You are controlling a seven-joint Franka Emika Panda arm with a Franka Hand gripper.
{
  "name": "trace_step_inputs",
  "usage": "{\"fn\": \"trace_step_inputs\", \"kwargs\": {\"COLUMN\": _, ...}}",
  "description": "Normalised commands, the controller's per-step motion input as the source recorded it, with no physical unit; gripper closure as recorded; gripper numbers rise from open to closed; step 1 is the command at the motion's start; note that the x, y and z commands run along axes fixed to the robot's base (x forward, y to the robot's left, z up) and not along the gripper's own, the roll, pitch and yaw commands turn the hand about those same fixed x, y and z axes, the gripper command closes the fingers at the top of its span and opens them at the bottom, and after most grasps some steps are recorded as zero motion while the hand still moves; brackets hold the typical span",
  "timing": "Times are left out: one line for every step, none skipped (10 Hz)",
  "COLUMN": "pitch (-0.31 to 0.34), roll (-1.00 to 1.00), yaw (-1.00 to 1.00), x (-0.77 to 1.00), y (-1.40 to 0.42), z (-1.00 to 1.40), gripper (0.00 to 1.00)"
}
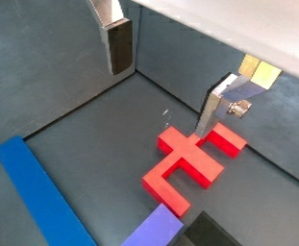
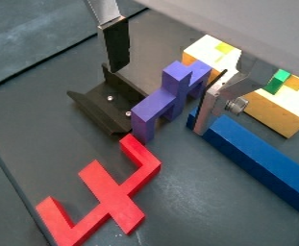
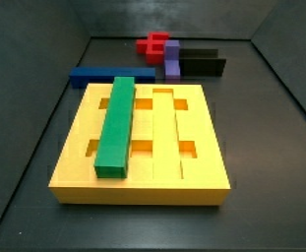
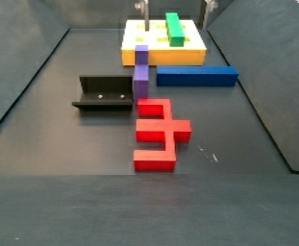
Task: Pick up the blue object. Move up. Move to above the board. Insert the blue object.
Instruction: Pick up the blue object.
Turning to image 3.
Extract red branched block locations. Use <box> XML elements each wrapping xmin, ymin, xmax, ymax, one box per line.
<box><xmin>135</xmin><ymin>31</ymin><xmax>169</xmax><ymax>65</ymax></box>

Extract black angled bracket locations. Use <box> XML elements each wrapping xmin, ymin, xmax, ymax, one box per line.
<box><xmin>179</xmin><ymin>48</ymin><xmax>226</xmax><ymax>77</ymax></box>

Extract blue long block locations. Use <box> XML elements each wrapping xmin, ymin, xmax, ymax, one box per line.
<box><xmin>68</xmin><ymin>67</ymin><xmax>155</xmax><ymax>89</ymax></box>

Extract purple stepped block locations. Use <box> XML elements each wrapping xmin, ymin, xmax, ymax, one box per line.
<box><xmin>164</xmin><ymin>40</ymin><xmax>180</xmax><ymax>80</ymax></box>

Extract yellow slotted board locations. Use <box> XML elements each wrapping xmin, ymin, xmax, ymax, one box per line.
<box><xmin>48</xmin><ymin>84</ymin><xmax>230</xmax><ymax>206</ymax></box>

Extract green long block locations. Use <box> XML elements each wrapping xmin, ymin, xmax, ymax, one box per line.
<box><xmin>95</xmin><ymin>77</ymin><xmax>135</xmax><ymax>178</ymax></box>

